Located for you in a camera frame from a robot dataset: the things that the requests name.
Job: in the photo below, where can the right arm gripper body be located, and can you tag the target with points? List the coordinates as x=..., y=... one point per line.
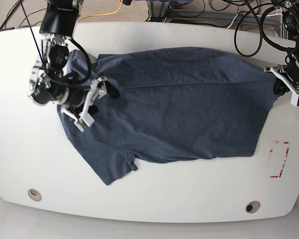
x=77, y=99

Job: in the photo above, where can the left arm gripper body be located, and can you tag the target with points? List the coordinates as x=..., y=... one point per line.
x=288, y=73

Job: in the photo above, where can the dark blue t-shirt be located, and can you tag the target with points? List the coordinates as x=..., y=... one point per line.
x=176, y=104

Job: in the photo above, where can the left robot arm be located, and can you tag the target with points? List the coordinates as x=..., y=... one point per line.
x=290, y=20

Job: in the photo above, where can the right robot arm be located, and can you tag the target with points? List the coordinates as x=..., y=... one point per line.
x=49, y=83

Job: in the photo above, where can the red tape rectangle marking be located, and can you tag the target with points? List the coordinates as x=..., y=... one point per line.
x=277, y=158

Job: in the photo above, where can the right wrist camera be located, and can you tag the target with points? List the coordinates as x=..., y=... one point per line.
x=83, y=123

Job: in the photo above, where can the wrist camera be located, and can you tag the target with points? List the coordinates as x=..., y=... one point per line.
x=295, y=99
x=83, y=123

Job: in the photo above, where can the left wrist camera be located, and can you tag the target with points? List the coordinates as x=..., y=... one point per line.
x=295, y=99

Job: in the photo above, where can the aluminium frame rail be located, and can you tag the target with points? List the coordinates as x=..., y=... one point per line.
x=218, y=13

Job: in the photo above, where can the left table cable grommet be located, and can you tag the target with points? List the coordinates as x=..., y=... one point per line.
x=34, y=195

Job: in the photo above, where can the table cable grommet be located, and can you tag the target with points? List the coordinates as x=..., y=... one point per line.
x=252, y=207
x=34, y=195

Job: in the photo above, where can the right table cable grommet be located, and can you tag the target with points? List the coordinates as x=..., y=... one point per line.
x=252, y=207

